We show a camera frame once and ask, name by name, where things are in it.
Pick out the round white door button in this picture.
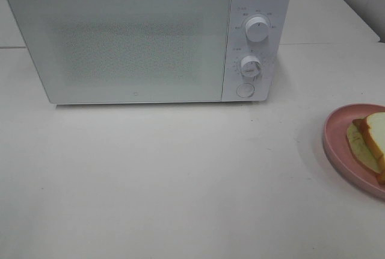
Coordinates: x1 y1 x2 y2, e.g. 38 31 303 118
236 83 254 98

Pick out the white microwave door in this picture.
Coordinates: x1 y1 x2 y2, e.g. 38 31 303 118
8 0 230 104

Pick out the pink round plate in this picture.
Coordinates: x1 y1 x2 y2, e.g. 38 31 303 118
322 104 384 200

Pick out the white bread sandwich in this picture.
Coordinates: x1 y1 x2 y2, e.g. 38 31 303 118
346 112 384 185

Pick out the lower white timer knob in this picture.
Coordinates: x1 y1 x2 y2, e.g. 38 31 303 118
240 55 261 78

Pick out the upper white power knob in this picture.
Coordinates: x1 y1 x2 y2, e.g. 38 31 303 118
244 14 270 43

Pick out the white microwave oven body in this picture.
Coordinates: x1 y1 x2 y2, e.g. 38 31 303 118
3 0 292 110

